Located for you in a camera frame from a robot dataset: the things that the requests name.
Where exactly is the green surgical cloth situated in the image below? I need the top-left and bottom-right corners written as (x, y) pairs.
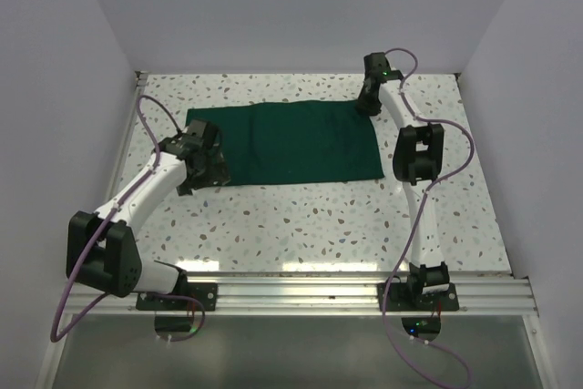
top-left (186, 100), bottom-right (384, 186)

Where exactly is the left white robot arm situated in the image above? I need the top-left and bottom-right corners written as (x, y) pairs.
top-left (66, 119), bottom-right (230, 310)

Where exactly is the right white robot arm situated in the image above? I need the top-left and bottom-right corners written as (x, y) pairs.
top-left (356, 52), bottom-right (455, 312)

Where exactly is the aluminium left side rail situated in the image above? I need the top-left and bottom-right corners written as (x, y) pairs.
top-left (67, 70), bottom-right (149, 279)

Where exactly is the aluminium rail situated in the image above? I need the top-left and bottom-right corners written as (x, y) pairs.
top-left (67, 70), bottom-right (149, 279)
top-left (57, 270), bottom-right (539, 317)

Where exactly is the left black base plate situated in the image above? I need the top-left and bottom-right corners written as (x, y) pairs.
top-left (136, 282), bottom-right (219, 312)

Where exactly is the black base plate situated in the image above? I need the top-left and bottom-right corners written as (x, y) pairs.
top-left (376, 282), bottom-right (460, 312)
top-left (136, 282), bottom-right (219, 312)

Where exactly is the aluminium front rail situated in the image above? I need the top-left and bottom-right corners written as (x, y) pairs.
top-left (57, 270), bottom-right (539, 317)

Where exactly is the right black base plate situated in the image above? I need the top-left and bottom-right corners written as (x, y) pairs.
top-left (376, 282), bottom-right (460, 312)

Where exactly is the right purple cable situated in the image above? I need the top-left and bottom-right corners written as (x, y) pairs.
top-left (380, 46), bottom-right (477, 389)

